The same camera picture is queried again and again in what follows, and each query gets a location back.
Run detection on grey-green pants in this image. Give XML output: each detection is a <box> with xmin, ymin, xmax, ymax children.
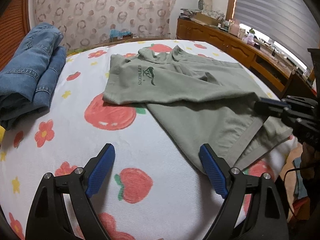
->
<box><xmin>103</xmin><ymin>47</ymin><xmax>292</xmax><ymax>169</ymax></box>

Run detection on hand holding other gripper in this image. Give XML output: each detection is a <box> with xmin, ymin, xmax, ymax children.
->
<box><xmin>300</xmin><ymin>142</ymin><xmax>319</xmax><ymax>179</ymax></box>

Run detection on brown wooden cabinet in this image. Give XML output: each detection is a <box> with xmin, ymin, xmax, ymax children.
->
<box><xmin>176</xmin><ymin>18</ymin><xmax>303</xmax><ymax>98</ymax></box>

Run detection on blue cloth on floor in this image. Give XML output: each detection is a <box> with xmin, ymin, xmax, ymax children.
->
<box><xmin>293</xmin><ymin>157</ymin><xmax>308</xmax><ymax>199</ymax></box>

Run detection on pink jar on cabinet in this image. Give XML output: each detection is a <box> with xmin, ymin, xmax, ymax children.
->
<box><xmin>228</xmin><ymin>19</ymin><xmax>240</xmax><ymax>36</ymax></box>

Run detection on grey window blind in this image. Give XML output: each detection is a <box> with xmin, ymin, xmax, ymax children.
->
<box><xmin>234</xmin><ymin>0</ymin><xmax>319</xmax><ymax>68</ymax></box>

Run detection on white fruit-print bed sheet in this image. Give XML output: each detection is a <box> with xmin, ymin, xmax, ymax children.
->
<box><xmin>0</xmin><ymin>39</ymin><xmax>299</xmax><ymax>240</ymax></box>

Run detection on flat cardboard box on cabinet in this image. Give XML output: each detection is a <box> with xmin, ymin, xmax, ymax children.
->
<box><xmin>193</xmin><ymin>12</ymin><xmax>221</xmax><ymax>26</ymax></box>

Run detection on folded blue jeans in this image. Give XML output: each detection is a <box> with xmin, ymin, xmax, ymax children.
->
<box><xmin>1</xmin><ymin>23</ymin><xmax>67</xmax><ymax>131</ymax></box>

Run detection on cardboard box blue cloth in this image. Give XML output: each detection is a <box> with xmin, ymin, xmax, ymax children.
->
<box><xmin>109</xmin><ymin>29</ymin><xmax>133</xmax><ymax>42</ymax></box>

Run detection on floral orange green blanket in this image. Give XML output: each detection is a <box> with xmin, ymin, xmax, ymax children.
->
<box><xmin>67</xmin><ymin>48</ymin><xmax>90</xmax><ymax>57</ymax></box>

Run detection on brown louvered wardrobe door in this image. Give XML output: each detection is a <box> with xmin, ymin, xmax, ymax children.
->
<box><xmin>1</xmin><ymin>0</ymin><xmax>30</xmax><ymax>69</ymax></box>

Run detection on patterned lace curtain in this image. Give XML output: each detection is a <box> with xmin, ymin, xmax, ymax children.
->
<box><xmin>32</xmin><ymin>0</ymin><xmax>176</xmax><ymax>50</ymax></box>

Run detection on black cable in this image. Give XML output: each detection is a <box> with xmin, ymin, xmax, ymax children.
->
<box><xmin>282</xmin><ymin>166</ymin><xmax>304</xmax><ymax>221</ymax></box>

